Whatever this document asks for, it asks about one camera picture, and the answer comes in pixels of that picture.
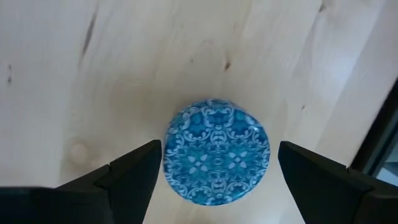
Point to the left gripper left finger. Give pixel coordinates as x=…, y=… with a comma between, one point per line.
x=133, y=180

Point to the dark blue patterned candle tin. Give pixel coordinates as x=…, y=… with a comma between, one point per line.
x=217, y=152

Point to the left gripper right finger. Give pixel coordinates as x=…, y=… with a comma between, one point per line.
x=326, y=193

